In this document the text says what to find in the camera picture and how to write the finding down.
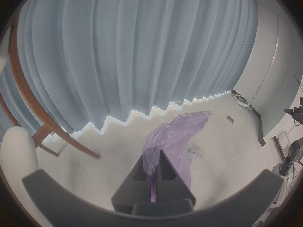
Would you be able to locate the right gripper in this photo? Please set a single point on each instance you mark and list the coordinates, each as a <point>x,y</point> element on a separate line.
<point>297,115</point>

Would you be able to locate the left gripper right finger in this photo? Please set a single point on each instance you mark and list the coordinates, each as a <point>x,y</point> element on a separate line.
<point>174,185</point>

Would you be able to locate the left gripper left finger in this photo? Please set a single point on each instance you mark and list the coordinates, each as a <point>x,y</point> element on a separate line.
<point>129,188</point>

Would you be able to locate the purple plastic bag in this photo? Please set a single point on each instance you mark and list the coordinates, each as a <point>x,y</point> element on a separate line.
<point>175,136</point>

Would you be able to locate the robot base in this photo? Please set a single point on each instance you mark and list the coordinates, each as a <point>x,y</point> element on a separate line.
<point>287,188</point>

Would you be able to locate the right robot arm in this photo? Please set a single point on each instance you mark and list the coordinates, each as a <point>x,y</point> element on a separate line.
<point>290,158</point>

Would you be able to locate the crumpled white wrapper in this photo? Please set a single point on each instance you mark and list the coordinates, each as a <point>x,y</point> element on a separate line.
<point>195,154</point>

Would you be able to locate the wooden chair white cushions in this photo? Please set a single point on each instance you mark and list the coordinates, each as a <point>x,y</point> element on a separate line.
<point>30,103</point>

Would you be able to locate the pale blue curtain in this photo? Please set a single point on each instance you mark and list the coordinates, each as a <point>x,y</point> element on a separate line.
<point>118,44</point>

